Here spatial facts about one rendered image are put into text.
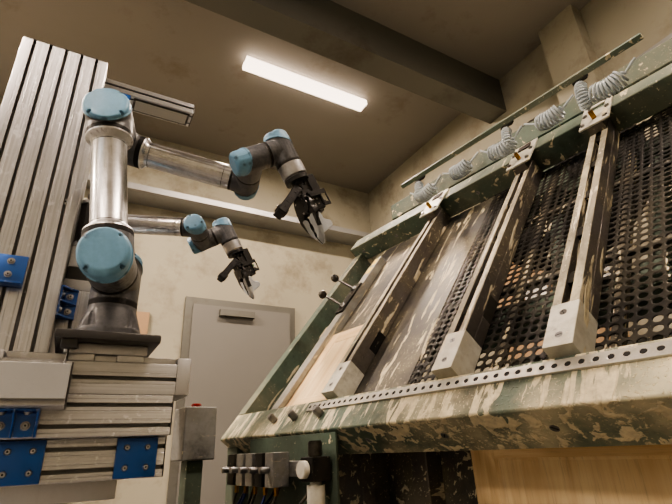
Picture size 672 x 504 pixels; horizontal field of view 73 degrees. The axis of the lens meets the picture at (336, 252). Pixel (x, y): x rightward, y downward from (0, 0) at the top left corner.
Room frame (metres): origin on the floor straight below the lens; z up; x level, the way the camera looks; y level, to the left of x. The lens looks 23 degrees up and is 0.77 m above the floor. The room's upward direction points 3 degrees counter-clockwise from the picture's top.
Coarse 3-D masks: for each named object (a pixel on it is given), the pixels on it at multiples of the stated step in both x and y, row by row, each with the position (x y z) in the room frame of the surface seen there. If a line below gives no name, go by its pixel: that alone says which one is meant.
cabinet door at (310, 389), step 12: (336, 336) 1.86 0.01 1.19; (348, 336) 1.77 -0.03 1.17; (324, 348) 1.87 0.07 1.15; (336, 348) 1.78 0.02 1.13; (348, 348) 1.70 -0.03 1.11; (324, 360) 1.79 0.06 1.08; (336, 360) 1.71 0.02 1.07; (312, 372) 1.79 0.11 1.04; (324, 372) 1.71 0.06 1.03; (300, 384) 1.79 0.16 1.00; (312, 384) 1.72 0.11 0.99; (324, 384) 1.65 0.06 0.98; (300, 396) 1.72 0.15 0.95; (312, 396) 1.65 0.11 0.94
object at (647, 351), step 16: (608, 352) 0.79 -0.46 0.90; (624, 352) 0.77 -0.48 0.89; (640, 352) 0.75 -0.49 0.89; (656, 352) 0.73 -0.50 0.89; (512, 368) 0.94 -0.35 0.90; (528, 368) 0.91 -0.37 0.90; (544, 368) 0.88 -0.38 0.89; (560, 368) 0.85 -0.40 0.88; (576, 368) 0.83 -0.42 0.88; (432, 384) 1.11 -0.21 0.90; (448, 384) 1.06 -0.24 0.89; (464, 384) 1.02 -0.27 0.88; (480, 384) 0.99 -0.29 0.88; (336, 400) 1.41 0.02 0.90; (352, 400) 1.34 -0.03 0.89; (368, 400) 1.27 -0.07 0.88
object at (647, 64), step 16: (656, 48) 1.37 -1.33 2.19; (640, 64) 1.42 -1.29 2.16; (656, 64) 1.39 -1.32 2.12; (624, 80) 1.48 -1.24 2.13; (640, 80) 1.45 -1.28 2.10; (592, 96) 1.58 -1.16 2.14; (576, 112) 1.64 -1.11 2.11; (528, 128) 1.82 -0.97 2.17; (480, 160) 2.05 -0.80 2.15; (496, 160) 1.98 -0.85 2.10; (448, 176) 2.22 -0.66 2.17; (400, 208) 2.53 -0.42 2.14
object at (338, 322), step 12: (372, 276) 2.06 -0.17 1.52; (360, 288) 2.01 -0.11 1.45; (360, 300) 2.00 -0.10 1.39; (348, 312) 1.96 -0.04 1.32; (336, 324) 1.91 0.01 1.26; (324, 336) 1.90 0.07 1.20; (312, 360) 1.83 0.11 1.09; (300, 372) 1.81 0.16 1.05; (288, 384) 1.82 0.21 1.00; (288, 396) 1.76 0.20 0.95; (276, 408) 1.74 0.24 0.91
